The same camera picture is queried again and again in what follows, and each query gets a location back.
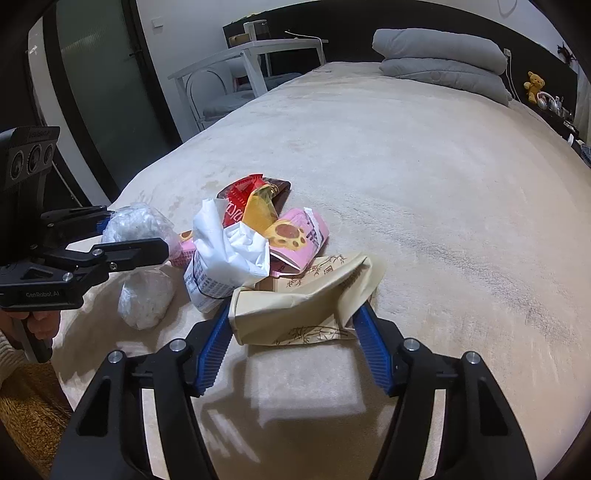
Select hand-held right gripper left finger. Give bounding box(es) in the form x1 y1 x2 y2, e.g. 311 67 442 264
48 300 234 480

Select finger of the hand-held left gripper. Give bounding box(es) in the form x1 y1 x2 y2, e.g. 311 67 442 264
41 206 114 245
55 237 170 274

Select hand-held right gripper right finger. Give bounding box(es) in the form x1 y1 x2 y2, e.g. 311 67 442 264
353 302 539 480

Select clear plastic bag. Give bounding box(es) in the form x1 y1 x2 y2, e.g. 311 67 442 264
102 203 181 330

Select beige bamboo print paper bag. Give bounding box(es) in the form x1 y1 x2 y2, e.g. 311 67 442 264
228 253 386 347

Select red and yellow snack packet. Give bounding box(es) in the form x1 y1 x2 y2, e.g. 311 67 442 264
217 174 282 238

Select person's left forearm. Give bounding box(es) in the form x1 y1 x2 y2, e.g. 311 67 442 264
0 330 29 384

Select person's left hand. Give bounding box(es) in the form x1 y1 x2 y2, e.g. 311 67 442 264
27 311 61 341

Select pink paw print packet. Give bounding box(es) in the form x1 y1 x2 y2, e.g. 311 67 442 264
168 230 197 267
265 208 331 278

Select white plastic packet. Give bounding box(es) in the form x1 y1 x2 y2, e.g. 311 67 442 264
184 198 271 315

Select dark framed glass door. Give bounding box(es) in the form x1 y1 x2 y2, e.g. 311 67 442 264
44 0 183 149

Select chair with grey cushion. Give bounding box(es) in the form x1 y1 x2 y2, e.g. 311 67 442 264
187 69 303 124

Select white tabletop appliance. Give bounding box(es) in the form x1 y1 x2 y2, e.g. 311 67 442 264
243 19 273 42

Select white table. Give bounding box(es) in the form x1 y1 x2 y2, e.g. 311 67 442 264
167 38 329 136

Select grey pillows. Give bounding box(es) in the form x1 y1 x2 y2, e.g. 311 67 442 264
379 58 514 105

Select black nightstand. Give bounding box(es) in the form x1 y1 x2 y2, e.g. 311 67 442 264
549 95 591 153

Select yellow teddy bear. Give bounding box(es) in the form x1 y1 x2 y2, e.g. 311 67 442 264
523 71 546 105

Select black headboard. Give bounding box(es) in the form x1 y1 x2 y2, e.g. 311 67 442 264
223 0 580 107

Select white charging cable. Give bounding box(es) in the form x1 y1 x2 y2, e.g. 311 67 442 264
503 48 520 99

